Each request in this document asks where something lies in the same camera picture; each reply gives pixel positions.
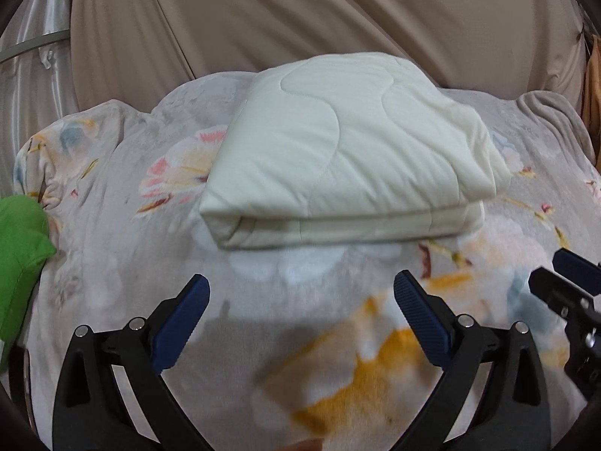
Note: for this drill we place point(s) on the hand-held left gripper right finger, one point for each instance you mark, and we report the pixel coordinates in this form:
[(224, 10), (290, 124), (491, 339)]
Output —
[(422, 319)]

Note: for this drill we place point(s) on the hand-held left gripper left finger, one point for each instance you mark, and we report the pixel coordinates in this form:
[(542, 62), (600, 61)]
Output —
[(185, 312)]

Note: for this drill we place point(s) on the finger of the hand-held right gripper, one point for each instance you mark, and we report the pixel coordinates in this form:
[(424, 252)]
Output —
[(575, 265), (556, 289)]

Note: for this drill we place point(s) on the cream quilted blanket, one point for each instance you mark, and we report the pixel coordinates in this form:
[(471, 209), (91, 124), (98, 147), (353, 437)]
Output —
[(347, 150)]

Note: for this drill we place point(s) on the grey floral fleece blanket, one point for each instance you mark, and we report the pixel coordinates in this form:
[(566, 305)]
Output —
[(112, 174)]

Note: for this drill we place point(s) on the green cloth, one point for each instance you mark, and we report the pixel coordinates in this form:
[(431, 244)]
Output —
[(21, 253)]

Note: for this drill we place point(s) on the silver plastic sheet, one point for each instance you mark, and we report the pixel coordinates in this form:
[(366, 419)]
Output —
[(33, 84)]

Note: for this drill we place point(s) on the grey curved metal bar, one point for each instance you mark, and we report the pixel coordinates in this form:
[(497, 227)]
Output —
[(33, 44)]

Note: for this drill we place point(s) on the beige fabric curtain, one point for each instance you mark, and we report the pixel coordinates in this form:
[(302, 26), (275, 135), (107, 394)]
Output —
[(328, 9)]

